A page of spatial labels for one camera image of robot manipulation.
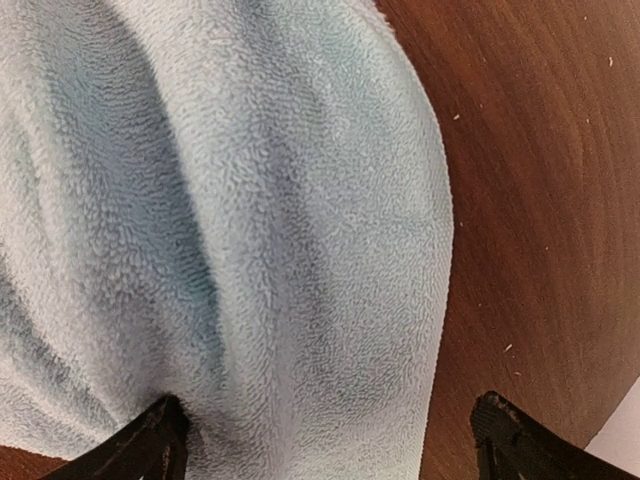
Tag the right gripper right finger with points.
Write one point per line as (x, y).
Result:
(512, 445)

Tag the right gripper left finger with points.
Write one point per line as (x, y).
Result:
(152, 446)

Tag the light blue towel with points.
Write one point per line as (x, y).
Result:
(245, 204)

